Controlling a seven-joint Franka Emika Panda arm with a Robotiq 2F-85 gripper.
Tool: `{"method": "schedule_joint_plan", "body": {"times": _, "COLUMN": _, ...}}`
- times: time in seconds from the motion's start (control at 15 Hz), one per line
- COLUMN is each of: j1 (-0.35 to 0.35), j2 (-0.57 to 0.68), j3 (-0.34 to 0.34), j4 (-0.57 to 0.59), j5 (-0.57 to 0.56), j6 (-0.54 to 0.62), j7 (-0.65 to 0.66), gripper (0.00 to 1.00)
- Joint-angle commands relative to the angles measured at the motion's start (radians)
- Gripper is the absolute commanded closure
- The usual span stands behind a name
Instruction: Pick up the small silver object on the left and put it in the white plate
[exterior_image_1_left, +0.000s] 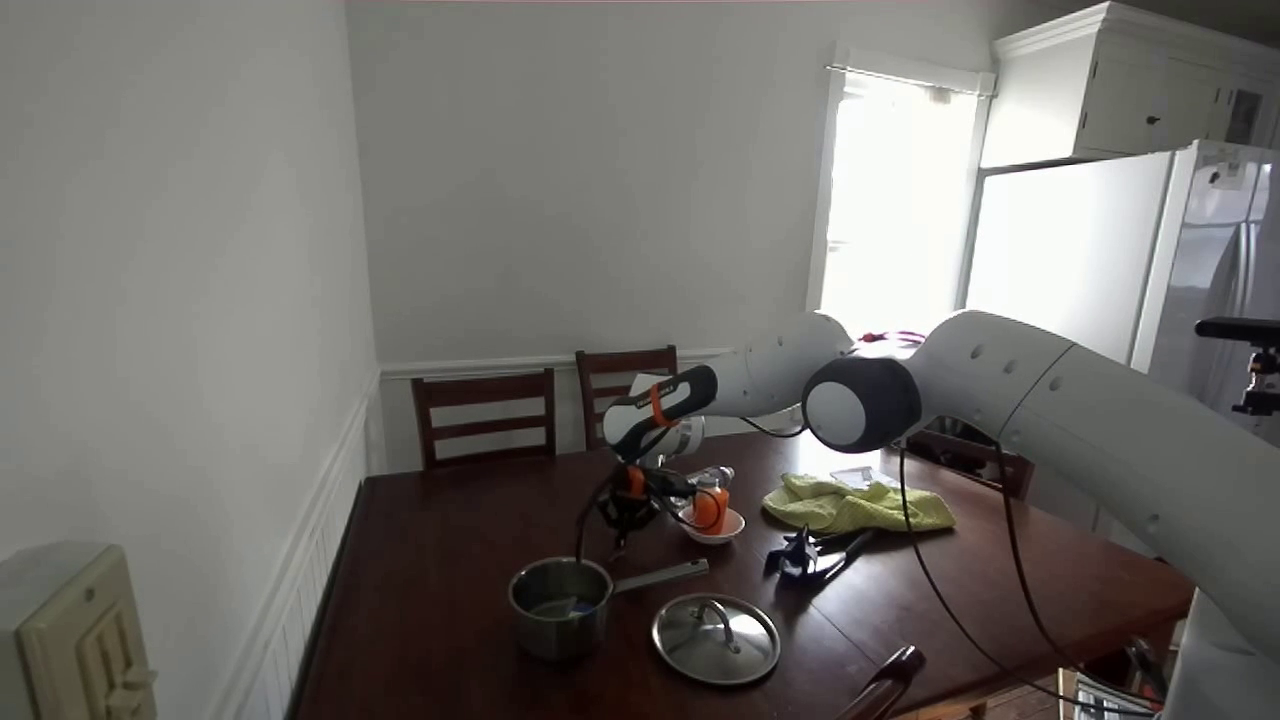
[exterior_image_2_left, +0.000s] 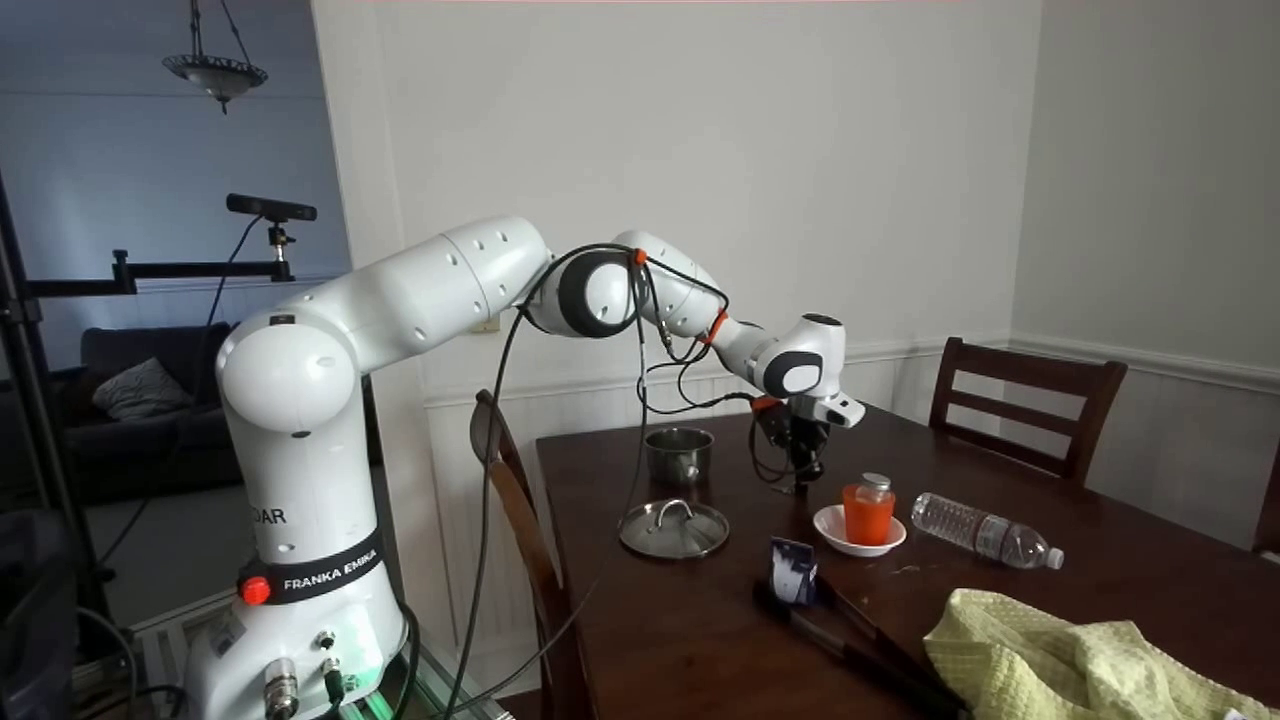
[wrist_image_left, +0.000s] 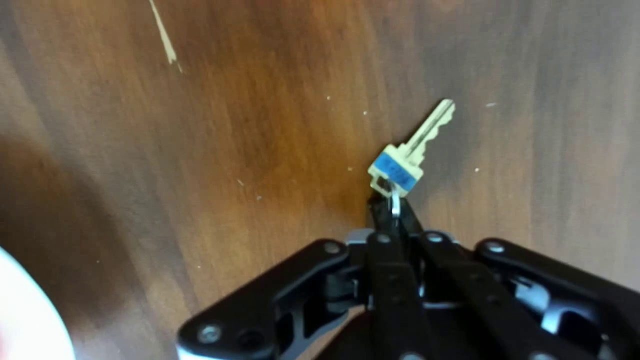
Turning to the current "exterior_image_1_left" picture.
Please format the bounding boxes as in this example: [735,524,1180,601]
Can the white framed box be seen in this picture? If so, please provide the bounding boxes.
[1058,658,1180,720]

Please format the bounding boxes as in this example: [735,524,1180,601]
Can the white cabinet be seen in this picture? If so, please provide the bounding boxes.
[979,0,1280,171]

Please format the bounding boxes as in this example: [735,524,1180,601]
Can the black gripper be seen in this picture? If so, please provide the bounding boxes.
[600,459,670,547]

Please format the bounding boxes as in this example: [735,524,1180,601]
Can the white refrigerator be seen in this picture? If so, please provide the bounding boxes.
[960,137,1280,413]

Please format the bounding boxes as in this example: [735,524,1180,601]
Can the orange cup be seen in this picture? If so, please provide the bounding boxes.
[688,486,735,540]

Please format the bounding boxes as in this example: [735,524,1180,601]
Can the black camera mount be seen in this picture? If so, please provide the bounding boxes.
[1191,313,1280,420]

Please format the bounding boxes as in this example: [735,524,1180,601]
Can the wooden chair holding bag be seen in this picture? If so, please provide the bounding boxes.
[916,420,1040,501]

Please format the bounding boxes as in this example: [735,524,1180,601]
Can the bright window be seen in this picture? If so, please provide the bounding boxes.
[803,55,994,351]

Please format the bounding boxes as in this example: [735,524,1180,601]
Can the black utensil on table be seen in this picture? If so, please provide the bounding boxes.
[835,641,931,720]

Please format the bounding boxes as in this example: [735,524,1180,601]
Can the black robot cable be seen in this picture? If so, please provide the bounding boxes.
[890,446,1111,711]

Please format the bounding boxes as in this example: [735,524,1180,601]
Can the yellow-green cloth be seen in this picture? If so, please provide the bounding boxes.
[754,468,960,540]

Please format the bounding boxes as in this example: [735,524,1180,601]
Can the blue and black tool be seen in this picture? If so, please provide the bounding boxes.
[759,529,877,589]

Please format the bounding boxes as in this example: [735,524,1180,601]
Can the wide dark wooden chair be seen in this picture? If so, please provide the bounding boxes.
[409,365,558,471]

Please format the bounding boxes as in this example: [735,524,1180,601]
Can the steel pot with handle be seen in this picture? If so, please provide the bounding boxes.
[502,551,714,669]

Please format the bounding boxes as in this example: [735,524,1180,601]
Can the beige wall switch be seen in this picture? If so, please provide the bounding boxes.
[0,538,158,720]

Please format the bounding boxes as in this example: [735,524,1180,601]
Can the glass pot lid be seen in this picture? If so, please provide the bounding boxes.
[649,589,787,693]

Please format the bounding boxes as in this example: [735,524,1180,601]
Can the narrow dark wooden chair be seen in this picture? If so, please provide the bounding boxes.
[573,342,685,451]

